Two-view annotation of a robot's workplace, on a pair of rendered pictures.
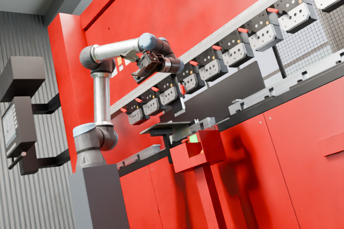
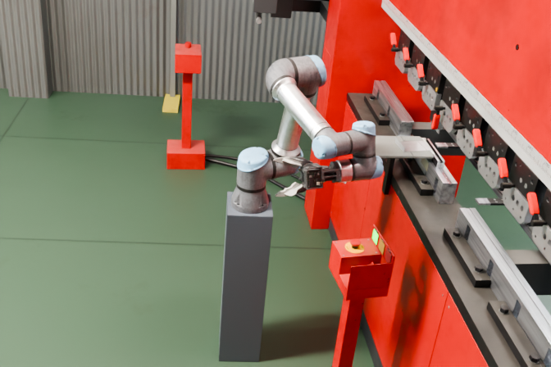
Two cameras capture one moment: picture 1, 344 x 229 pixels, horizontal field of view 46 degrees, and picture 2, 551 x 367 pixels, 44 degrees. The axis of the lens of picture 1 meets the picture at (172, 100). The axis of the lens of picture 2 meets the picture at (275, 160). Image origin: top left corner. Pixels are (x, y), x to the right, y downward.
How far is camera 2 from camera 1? 1.97 m
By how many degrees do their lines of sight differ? 55
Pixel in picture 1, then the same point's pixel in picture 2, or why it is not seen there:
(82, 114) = not seen: outside the picture
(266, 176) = (423, 337)
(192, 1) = (500, 19)
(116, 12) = not seen: outside the picture
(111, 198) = (254, 249)
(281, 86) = (498, 278)
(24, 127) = not seen: outside the picture
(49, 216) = not seen: hidden behind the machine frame
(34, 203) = not seen: outside the picture
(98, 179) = (243, 228)
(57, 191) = not seen: outside the picture
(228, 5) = (519, 99)
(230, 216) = (394, 312)
